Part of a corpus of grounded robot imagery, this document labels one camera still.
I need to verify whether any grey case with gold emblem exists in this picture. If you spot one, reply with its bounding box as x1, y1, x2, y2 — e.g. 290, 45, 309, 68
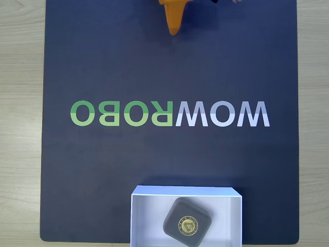
162, 197, 213, 247

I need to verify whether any white open box bin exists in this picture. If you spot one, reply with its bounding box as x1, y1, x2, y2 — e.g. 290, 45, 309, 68
130, 184, 243, 247

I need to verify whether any dark mat with WOWROBO print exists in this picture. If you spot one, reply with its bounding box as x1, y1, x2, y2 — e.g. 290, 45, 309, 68
40, 0, 300, 244

